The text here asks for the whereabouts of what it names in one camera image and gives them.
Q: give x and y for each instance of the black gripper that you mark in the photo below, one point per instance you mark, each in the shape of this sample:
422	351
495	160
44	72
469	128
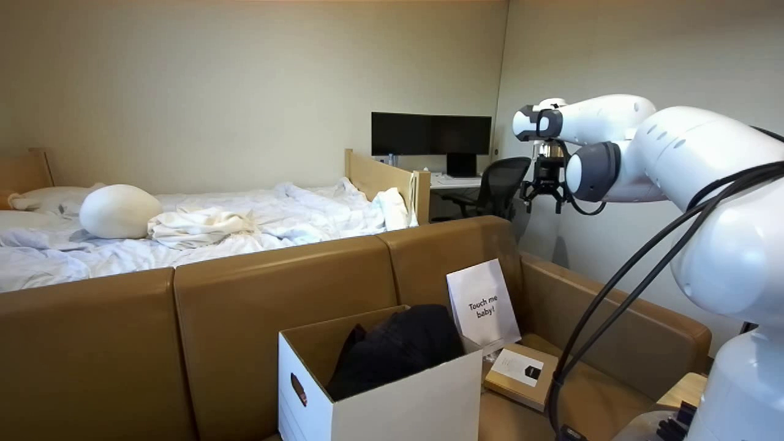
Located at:
550	163

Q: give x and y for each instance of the white paper sheet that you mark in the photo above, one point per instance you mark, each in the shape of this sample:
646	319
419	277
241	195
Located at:
483	308

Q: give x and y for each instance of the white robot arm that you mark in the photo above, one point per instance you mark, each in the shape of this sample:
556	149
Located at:
702	211

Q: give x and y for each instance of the white cardboard storage box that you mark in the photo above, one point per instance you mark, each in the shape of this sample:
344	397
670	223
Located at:
407	407

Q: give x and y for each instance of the black office chair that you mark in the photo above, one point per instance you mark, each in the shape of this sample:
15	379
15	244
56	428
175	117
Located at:
499	186

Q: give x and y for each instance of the white desk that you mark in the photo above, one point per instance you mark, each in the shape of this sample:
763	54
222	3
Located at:
453	183

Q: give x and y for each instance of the black computer monitor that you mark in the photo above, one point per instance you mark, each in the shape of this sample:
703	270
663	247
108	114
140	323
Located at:
433	137

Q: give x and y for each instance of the small brown labelled carton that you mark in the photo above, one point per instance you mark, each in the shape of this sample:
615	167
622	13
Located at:
523	370

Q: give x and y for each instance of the black garment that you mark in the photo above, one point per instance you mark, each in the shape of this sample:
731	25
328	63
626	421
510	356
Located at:
396	347

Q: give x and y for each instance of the light wooden robot table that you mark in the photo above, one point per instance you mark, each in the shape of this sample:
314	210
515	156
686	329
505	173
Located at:
685	390

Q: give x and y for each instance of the white rumpled bedding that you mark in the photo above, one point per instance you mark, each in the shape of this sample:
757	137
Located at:
212	223

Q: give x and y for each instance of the round white pillow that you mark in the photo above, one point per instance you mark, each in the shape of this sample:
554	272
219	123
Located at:
119	211

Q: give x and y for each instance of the flat white pillow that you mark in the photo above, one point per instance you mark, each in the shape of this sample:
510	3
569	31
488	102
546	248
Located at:
49	199

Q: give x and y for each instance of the wooden bed frame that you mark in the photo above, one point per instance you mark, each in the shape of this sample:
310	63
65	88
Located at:
384	176

